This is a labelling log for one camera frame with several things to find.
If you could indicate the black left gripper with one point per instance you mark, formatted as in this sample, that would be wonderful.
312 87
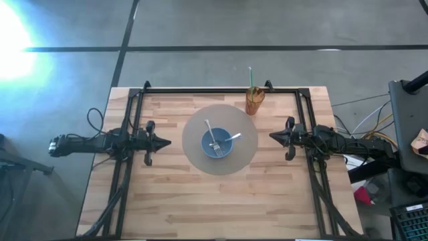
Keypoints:
148 144

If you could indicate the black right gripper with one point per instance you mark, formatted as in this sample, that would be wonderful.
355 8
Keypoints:
292 135

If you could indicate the silver metal spoon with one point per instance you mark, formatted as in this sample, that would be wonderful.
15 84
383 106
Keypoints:
235 136

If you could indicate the blue bowl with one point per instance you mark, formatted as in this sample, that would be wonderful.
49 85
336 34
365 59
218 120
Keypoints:
207 149

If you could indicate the silver metal fork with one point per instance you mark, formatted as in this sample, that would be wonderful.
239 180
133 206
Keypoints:
210 132

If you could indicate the green drinking straw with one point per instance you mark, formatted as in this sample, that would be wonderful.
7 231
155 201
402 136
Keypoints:
250 80

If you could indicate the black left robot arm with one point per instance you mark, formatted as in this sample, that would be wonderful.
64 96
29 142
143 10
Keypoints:
87 144

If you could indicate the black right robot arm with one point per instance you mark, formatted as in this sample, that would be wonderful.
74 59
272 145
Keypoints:
347 144

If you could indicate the round grey placemat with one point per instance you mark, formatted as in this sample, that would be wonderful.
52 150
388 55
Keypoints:
194 157

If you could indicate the red object on floor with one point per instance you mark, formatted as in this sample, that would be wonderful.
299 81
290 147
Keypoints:
362 197

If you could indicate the black side cart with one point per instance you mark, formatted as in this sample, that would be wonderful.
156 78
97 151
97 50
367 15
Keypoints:
409 134

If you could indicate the crumpled brown paper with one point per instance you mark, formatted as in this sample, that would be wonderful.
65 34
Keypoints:
420 143

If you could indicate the black floor stand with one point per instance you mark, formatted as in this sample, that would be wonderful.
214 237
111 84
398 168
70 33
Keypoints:
20 164

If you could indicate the black metal table frame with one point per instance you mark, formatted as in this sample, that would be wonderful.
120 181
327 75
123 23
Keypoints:
217 90

